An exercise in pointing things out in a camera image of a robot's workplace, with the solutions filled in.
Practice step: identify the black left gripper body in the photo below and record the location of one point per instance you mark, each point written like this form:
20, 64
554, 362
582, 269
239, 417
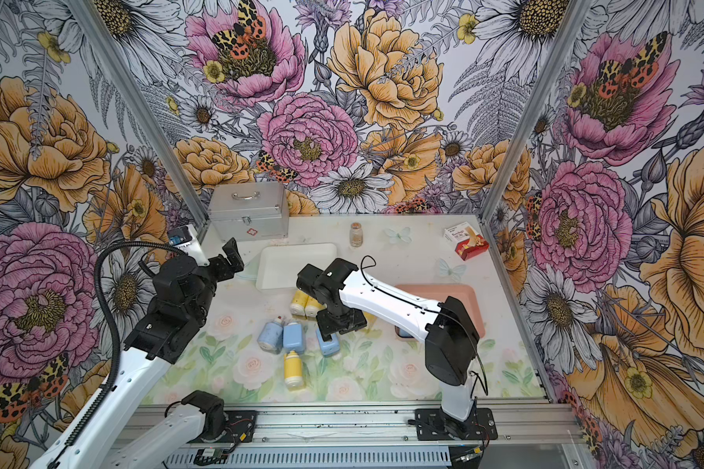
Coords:
220, 270

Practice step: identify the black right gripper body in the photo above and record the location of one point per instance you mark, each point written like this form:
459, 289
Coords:
340, 319

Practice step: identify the blue pencil sharpener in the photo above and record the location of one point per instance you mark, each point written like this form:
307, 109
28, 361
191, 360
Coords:
293, 338
328, 347
403, 334
271, 336

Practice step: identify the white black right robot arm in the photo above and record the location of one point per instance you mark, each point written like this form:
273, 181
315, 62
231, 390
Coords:
445, 328

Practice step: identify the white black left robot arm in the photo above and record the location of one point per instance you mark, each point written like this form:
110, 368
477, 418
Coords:
185, 287

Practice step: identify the yellow pencil sharpener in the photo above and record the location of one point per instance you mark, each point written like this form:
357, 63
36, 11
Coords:
313, 308
293, 370
298, 304
370, 320

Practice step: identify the red white small box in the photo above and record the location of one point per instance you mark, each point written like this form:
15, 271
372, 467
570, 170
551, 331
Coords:
466, 241

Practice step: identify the white plastic tray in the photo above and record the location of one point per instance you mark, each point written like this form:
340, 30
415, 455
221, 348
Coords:
279, 265

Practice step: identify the silver metal case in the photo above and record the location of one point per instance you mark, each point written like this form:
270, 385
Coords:
250, 211

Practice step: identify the small glass bottle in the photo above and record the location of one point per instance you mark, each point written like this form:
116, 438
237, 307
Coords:
356, 235

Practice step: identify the pink plastic tray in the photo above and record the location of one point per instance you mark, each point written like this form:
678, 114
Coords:
463, 293

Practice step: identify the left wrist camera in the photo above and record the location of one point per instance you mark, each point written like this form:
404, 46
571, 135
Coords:
186, 239

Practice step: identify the aluminium rail frame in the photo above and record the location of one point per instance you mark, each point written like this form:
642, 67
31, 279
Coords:
533, 433

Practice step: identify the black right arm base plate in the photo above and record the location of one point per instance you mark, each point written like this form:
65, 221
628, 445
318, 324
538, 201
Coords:
432, 424

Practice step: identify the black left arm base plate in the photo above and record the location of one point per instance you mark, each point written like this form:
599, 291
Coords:
233, 426

